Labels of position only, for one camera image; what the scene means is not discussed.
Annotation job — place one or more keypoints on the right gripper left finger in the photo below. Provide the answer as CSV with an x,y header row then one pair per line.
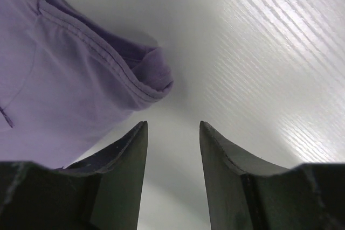
x,y
102,191

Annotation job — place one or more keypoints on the purple t shirt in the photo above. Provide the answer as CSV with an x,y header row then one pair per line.
x,y
66,82

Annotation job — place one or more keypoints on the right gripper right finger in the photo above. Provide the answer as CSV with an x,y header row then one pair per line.
x,y
247,192

